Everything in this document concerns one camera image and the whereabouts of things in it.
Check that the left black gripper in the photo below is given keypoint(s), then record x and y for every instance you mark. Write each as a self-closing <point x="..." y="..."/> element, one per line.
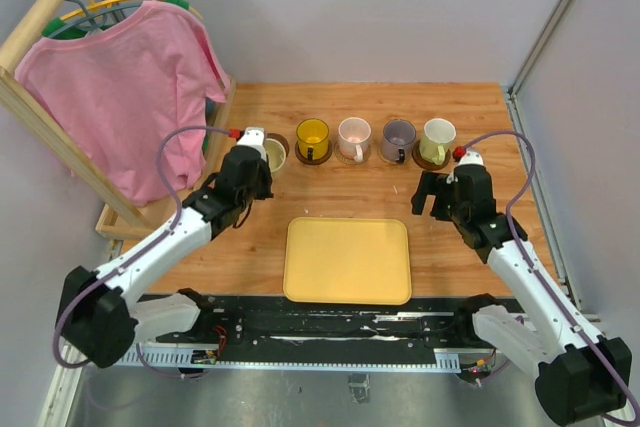
<point x="265" y="191"/>

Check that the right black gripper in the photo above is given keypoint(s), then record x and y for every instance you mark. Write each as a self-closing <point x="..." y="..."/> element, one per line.
<point x="431" y="183"/>

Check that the cream mug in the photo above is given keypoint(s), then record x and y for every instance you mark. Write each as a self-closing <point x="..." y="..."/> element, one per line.
<point x="276" y="156"/>

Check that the dark brown coaster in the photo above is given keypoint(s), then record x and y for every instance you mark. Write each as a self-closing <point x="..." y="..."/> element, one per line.
<point x="427" y="165"/>
<point x="283" y="141"/>

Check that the pale green mug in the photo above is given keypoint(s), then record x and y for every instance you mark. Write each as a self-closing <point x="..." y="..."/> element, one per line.
<point x="438" y="136"/>

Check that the purple mug black rim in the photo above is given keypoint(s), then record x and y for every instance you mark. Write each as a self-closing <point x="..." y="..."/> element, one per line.
<point x="399" y="132"/>

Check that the woven rattan coaster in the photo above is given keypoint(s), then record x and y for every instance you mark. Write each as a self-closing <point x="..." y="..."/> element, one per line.
<point x="394" y="155"/>
<point x="350" y="161"/>

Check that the yellow mug black rim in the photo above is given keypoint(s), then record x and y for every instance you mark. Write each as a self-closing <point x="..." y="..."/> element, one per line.
<point x="313" y="133"/>

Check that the pink white mug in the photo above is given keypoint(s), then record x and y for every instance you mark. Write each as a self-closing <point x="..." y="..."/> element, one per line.
<point x="354" y="137"/>

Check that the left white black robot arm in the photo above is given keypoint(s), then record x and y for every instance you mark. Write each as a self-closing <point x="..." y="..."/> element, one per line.
<point x="101" y="312"/>

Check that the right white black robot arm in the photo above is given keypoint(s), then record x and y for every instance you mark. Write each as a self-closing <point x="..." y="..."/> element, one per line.
<point x="577" y="372"/>

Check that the yellow plastic tray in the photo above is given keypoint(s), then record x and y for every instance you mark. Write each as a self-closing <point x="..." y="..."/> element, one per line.
<point x="347" y="261"/>

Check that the wooden clothes rack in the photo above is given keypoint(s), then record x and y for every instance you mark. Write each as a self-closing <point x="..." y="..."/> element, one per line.
<point x="120" y="219"/>

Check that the pink t-shirt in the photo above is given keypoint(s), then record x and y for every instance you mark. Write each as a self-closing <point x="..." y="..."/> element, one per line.
<point x="133" y="97"/>

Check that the grey clothes hanger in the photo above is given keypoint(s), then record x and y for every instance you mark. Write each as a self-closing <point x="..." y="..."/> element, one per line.
<point x="96" y="17"/>

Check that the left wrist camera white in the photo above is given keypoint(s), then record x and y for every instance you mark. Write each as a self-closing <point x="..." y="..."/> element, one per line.
<point x="254" y="137"/>

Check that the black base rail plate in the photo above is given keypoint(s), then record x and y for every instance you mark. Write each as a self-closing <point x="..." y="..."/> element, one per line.
<point x="275" y="329"/>

